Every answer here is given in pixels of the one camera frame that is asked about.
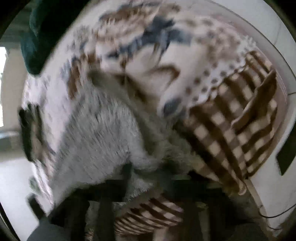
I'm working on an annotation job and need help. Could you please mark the grey fluffy pants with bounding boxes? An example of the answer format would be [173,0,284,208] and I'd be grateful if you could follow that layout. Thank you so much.
[49,70,202,203]

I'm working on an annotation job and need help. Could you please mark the white bed headboard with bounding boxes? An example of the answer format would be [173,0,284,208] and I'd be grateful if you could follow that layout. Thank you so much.
[214,1,295,233]

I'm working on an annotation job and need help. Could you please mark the folded grey cream clothes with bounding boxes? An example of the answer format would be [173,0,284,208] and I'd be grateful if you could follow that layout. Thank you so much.
[28,104,44,161]

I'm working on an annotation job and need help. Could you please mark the folded dark blue jeans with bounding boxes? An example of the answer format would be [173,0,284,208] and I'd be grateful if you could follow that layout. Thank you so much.
[18,103,33,162]

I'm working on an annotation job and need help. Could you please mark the floral bed quilt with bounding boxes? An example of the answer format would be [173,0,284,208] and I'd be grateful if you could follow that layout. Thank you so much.
[23,1,280,240]

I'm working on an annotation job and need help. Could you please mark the window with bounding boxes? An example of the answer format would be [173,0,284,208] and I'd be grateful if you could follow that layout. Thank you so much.
[0,47,8,128]

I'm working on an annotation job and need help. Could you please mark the dark teal pillow back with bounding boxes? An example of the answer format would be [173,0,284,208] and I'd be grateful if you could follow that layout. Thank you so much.
[19,0,70,76]

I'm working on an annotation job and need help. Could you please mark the black cable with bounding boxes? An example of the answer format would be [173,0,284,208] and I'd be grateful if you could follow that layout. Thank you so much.
[256,203,296,219]

